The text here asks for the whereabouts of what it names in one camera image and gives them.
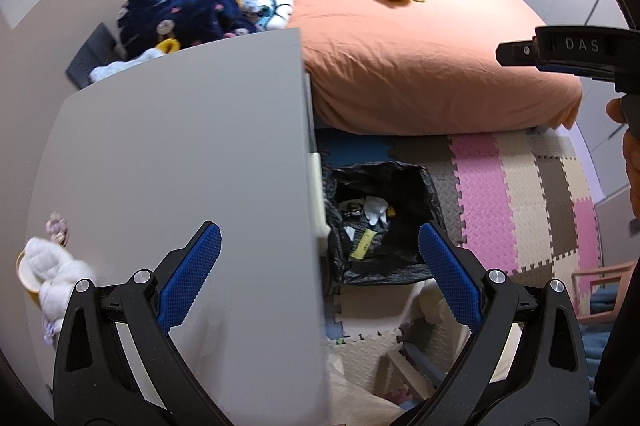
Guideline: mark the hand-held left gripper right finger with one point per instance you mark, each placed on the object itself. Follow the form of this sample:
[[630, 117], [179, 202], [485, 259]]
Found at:
[[450, 276]]

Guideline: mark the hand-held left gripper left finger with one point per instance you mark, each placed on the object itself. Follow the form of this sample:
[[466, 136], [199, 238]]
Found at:
[[195, 271]]

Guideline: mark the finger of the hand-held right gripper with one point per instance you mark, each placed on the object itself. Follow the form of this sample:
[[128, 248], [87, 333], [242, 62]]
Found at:
[[517, 52], [575, 69]]

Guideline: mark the black-bagged trash bin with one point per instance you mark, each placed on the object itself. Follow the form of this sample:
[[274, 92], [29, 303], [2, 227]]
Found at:
[[380, 226]]

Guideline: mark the person's right forearm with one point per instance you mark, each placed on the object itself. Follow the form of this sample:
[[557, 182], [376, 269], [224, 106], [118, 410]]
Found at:
[[632, 171]]

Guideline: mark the person's right hand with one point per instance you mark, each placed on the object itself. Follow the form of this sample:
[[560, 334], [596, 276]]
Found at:
[[614, 110]]

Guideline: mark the foam puzzle floor mat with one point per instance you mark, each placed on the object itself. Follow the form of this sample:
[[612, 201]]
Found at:
[[500, 206]]

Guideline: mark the bed with orange sheet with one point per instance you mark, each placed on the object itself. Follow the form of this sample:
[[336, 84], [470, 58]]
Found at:
[[425, 56]]

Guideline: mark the white rolled towel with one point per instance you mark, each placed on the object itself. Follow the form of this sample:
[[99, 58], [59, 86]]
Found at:
[[55, 268]]

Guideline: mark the purple scrunchie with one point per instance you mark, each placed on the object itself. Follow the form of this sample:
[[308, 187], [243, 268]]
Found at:
[[56, 228]]

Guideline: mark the wooden chair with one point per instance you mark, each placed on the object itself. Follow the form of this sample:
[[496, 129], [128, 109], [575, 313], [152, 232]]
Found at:
[[607, 291]]

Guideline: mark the white cloth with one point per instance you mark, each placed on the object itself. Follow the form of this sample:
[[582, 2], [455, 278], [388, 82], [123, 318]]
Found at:
[[125, 66]]

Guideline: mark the white and blue plush doll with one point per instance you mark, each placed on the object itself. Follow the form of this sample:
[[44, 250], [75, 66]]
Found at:
[[277, 9]]

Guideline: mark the navy patterned blanket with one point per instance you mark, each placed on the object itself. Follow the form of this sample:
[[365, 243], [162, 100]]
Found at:
[[190, 19]]

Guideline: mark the black wall panel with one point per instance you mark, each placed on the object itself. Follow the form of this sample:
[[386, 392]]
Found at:
[[92, 56]]

